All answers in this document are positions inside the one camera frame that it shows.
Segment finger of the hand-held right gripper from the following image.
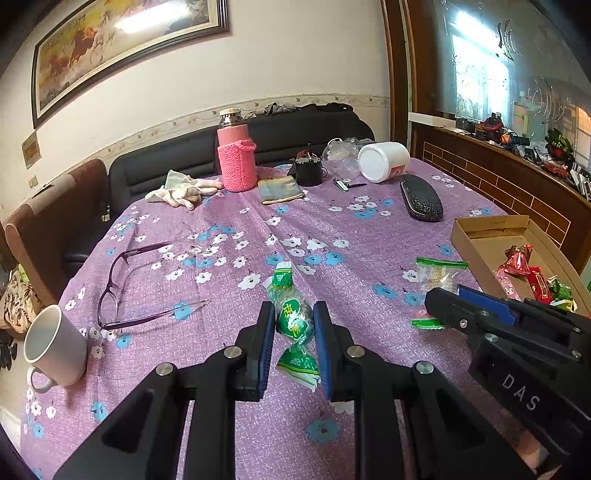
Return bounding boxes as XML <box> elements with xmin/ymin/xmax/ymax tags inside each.
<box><xmin>424</xmin><ymin>287</ymin><xmax>518</xmax><ymax>344</ymax></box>
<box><xmin>457</xmin><ymin>285</ymin><xmax>520</xmax><ymax>326</ymax></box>

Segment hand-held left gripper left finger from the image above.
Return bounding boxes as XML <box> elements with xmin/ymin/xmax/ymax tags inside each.
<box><xmin>53</xmin><ymin>301</ymin><xmax>277</xmax><ymax>480</ymax></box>

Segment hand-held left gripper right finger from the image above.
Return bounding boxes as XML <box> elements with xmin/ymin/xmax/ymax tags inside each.
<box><xmin>313</xmin><ymin>301</ymin><xmax>522</xmax><ymax>480</ymax></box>

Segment clear snack packet green edges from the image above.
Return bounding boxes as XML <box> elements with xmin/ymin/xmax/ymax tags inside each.
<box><xmin>410</xmin><ymin>257</ymin><xmax>469</xmax><ymax>330</ymax></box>

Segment green twisted wrapper snack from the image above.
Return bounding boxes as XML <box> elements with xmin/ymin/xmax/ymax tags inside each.
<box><xmin>262</xmin><ymin>260</ymin><xmax>321</xmax><ymax>393</ymax></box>

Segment cardboard box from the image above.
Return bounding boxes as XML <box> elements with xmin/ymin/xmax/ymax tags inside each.
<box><xmin>450</xmin><ymin>213</ymin><xmax>591</xmax><ymax>324</ymax></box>

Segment dark green snack packet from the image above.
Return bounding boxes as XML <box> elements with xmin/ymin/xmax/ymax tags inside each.
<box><xmin>547</xmin><ymin>279</ymin><xmax>573</xmax><ymax>303</ymax></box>

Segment person's right hand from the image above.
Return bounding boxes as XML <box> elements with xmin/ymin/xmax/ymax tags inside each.
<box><xmin>519</xmin><ymin>440</ymin><xmax>552</xmax><ymax>476</ymax></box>

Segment pink snack packet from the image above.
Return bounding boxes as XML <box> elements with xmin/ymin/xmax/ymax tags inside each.
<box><xmin>492</xmin><ymin>268</ymin><xmax>520</xmax><ymax>301</ymax></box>

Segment crinkled red foil snack packet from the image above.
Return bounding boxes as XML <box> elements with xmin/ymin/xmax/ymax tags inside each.
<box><xmin>501</xmin><ymin>244</ymin><xmax>534</xmax><ymax>277</ymax></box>

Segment black eyeglasses case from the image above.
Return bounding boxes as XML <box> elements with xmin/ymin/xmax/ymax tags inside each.
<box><xmin>401</xmin><ymin>174</ymin><xmax>445</xmax><ymax>223</ymax></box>

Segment wooden partition with glass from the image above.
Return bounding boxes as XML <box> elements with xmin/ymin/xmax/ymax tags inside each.
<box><xmin>381</xmin><ymin>0</ymin><xmax>591</xmax><ymax>259</ymax></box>

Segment white plastic jar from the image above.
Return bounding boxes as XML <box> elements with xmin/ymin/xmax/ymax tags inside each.
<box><xmin>358</xmin><ymin>141</ymin><xmax>411</xmax><ymax>184</ymax></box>

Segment clear glass cup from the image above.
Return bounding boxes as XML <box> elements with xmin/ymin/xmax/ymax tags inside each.
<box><xmin>339</xmin><ymin>154</ymin><xmax>363</xmax><ymax>180</ymax></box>

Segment clutter of small household things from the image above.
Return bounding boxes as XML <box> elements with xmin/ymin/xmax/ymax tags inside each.
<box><xmin>455</xmin><ymin>108</ymin><xmax>591</xmax><ymax>199</ymax></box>

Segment purple framed eyeglasses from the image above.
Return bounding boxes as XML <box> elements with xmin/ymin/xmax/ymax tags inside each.
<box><xmin>97</xmin><ymin>241</ymin><xmax>212</xmax><ymax>330</ymax></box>

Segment black cup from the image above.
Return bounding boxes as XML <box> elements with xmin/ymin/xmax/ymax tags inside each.
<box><xmin>291</xmin><ymin>147</ymin><xmax>326</xmax><ymax>186</ymax></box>

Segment white flat box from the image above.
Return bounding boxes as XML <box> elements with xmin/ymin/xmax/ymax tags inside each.
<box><xmin>409</xmin><ymin>112</ymin><xmax>458</xmax><ymax>127</ymax></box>

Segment white cloth gloves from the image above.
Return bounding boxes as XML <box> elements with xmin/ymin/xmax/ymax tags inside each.
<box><xmin>144</xmin><ymin>169</ymin><xmax>225</xmax><ymax>210</ymax></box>

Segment crumpled clear plastic container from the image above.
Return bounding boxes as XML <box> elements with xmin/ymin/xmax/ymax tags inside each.
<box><xmin>322</xmin><ymin>137</ymin><xmax>358</xmax><ymax>162</ymax></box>

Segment pink thermos with knitted sleeve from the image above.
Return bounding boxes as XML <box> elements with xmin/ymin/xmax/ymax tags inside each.
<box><xmin>216</xmin><ymin>108</ymin><xmax>257</xmax><ymax>191</ymax></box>

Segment white mug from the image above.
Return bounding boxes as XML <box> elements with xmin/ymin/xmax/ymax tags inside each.
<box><xmin>23</xmin><ymin>304</ymin><xmax>88</xmax><ymax>394</ymax></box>

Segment black leather sofa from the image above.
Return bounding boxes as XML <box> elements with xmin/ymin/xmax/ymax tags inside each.
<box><xmin>108</xmin><ymin>104</ymin><xmax>376</xmax><ymax>217</ymax></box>

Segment black garment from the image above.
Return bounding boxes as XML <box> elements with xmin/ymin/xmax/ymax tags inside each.
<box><xmin>295</xmin><ymin>102</ymin><xmax>354</xmax><ymax>114</ymax></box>

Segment brown chair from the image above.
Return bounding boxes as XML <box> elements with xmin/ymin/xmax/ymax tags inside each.
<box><xmin>0</xmin><ymin>158</ymin><xmax>112</xmax><ymax>305</ymax></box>

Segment patterned bag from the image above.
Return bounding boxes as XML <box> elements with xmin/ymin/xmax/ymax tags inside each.
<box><xmin>2</xmin><ymin>263</ymin><xmax>40</xmax><ymax>328</ymax></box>

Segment framed horse painting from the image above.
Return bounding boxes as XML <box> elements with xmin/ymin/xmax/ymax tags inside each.
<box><xmin>31</xmin><ymin>0</ymin><xmax>230</xmax><ymax>130</ymax></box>

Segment small framed wall plaque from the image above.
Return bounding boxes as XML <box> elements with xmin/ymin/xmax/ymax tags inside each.
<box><xmin>21</xmin><ymin>130</ymin><xmax>42</xmax><ymax>169</ymax></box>

